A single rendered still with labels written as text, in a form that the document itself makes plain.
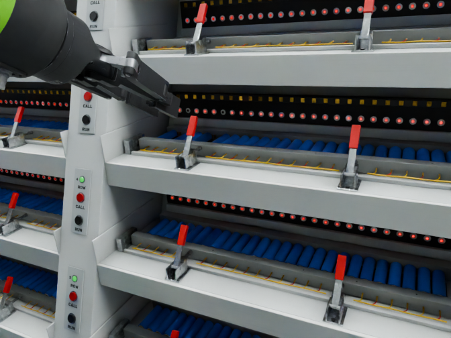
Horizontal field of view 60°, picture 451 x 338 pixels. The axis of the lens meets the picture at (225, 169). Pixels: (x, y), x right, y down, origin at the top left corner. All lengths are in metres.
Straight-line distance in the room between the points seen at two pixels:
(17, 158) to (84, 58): 0.52
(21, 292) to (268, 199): 0.67
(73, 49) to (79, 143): 0.38
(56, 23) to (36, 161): 0.52
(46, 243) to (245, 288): 0.43
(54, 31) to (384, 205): 0.43
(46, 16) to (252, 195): 0.37
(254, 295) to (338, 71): 0.36
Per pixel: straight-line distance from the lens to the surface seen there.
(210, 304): 0.66
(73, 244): 0.81
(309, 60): 0.59
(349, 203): 0.56
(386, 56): 0.57
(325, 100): 0.73
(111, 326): 0.86
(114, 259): 0.78
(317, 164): 0.63
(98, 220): 0.76
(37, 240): 0.92
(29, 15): 0.38
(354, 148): 0.58
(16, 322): 1.01
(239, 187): 0.60
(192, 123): 0.67
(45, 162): 0.86
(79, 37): 0.43
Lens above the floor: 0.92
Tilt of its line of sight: 3 degrees down
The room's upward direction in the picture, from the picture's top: 5 degrees clockwise
